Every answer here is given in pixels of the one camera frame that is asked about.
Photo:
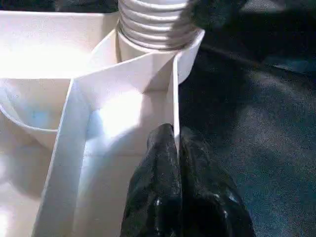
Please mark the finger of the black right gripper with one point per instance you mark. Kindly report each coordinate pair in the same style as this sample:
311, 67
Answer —
212, 12

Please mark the black mat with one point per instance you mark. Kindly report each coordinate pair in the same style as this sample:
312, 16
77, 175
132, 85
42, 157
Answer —
261, 148

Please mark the white plastic table leg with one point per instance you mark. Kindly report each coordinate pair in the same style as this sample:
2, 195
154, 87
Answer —
148, 24

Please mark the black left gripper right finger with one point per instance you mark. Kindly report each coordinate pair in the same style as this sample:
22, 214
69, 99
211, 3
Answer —
210, 200

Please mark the white plastic table top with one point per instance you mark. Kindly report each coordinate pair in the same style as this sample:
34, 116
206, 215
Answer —
59, 123

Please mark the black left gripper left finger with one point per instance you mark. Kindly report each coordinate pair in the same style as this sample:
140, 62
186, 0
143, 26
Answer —
155, 197

